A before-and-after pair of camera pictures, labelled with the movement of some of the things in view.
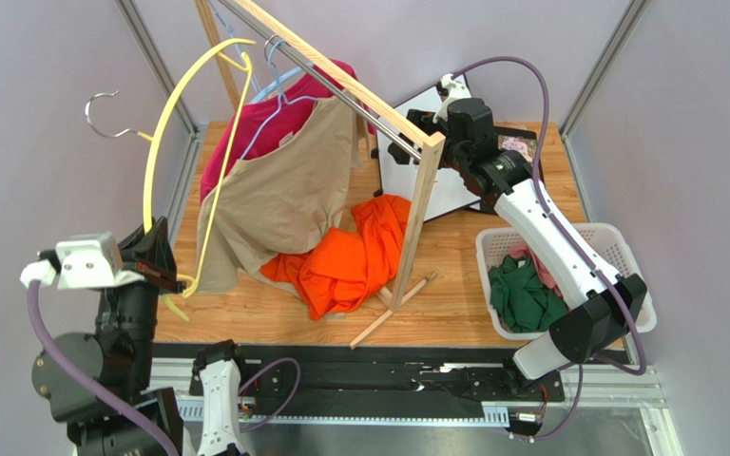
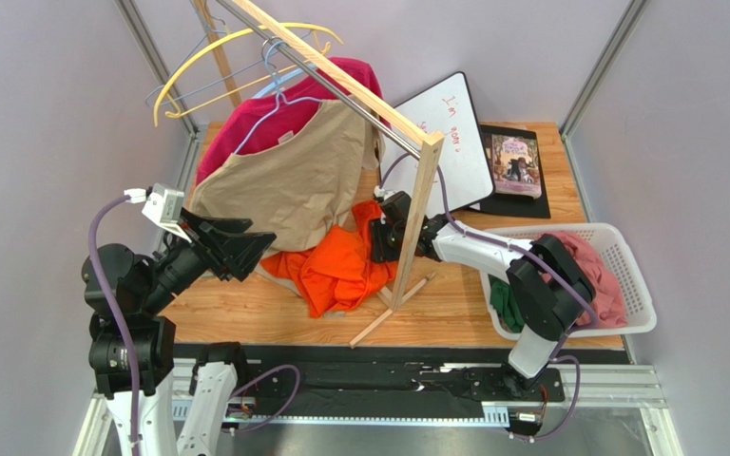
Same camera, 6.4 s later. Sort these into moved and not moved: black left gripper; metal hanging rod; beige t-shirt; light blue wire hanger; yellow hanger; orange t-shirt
Moved: beige t-shirt; black left gripper; yellow hanger; light blue wire hanger
Not moved: metal hanging rod; orange t-shirt
